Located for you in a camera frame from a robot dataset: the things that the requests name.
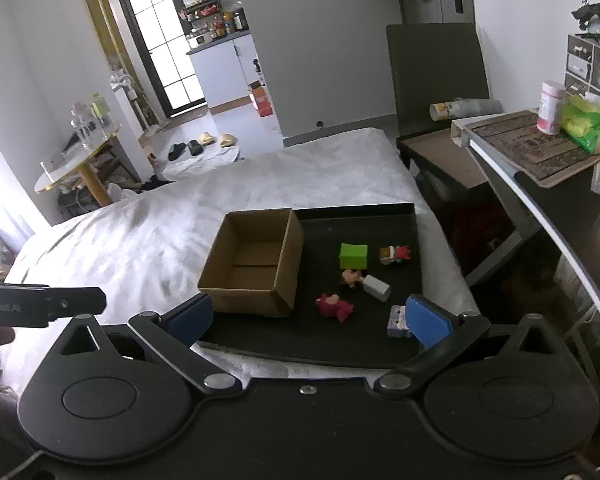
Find white pedestal stand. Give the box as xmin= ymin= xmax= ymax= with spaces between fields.
xmin=110 ymin=73 xmax=149 ymax=133

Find round gold-edged table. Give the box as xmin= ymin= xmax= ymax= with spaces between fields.
xmin=34 ymin=127 xmax=122 ymax=207

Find white plastic bag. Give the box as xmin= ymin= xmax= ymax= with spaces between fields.
xmin=106 ymin=182 xmax=142 ymax=204

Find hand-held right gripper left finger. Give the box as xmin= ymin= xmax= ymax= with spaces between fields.
xmin=45 ymin=292 xmax=243 ymax=396

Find green tissue packet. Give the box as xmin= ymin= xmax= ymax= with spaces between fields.
xmin=560 ymin=92 xmax=600 ymax=155

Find yellow-capped spray can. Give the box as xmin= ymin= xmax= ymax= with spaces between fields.
xmin=428 ymin=97 xmax=504 ymax=122

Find grey purple block toy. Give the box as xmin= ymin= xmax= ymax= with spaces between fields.
xmin=386 ymin=305 xmax=413 ymax=339

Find white blanket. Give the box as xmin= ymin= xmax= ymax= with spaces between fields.
xmin=0 ymin=127 xmax=481 ymax=386

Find green cube toy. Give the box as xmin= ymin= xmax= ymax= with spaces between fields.
xmin=339 ymin=243 xmax=371 ymax=271

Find orange box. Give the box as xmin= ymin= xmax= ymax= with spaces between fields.
xmin=248 ymin=82 xmax=274 ymax=119

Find white block toy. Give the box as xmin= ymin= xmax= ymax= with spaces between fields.
xmin=362 ymin=275 xmax=392 ymax=303

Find grey drawer organizer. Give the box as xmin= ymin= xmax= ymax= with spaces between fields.
xmin=564 ymin=34 xmax=600 ymax=106

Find dark desk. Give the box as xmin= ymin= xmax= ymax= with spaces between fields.
xmin=450 ymin=109 xmax=600 ymax=361

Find magenta pig figurine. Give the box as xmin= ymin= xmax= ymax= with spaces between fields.
xmin=315 ymin=292 xmax=355 ymax=324

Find white kitchen cabinet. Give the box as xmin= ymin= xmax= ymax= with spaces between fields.
xmin=186 ymin=35 xmax=261 ymax=109

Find red crab toy figure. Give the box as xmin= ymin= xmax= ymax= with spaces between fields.
xmin=379 ymin=244 xmax=412 ymax=265

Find clear glass bottles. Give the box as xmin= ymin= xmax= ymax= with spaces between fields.
xmin=70 ymin=101 xmax=114 ymax=149

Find brown cardboard box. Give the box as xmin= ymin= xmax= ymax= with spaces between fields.
xmin=197 ymin=207 xmax=305 ymax=319

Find white floor cloth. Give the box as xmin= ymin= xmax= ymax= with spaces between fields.
xmin=157 ymin=144 xmax=244 ymax=181

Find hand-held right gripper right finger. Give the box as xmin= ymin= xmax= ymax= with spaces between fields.
xmin=374 ymin=295 xmax=576 ymax=396

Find black tray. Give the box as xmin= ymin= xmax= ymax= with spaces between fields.
xmin=192 ymin=202 xmax=428 ymax=368

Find kitchen shelf with bottles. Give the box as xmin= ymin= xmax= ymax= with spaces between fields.
xmin=179 ymin=0 xmax=252 ymax=48

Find black-framed glass door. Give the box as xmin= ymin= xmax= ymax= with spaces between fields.
xmin=116 ymin=0 xmax=209 ymax=119

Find brown patterned desk mat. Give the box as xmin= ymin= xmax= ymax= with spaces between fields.
xmin=471 ymin=110 xmax=600 ymax=182

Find dark green chair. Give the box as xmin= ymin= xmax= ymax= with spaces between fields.
xmin=385 ymin=22 xmax=496 ymax=201

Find black decorative figure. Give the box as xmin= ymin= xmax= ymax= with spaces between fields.
xmin=571 ymin=0 xmax=600 ymax=39

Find pink white canister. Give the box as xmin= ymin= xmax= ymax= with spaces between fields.
xmin=536 ymin=81 xmax=567 ymax=136

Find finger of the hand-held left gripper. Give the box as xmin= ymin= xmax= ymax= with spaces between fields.
xmin=46 ymin=287 xmax=107 ymax=322

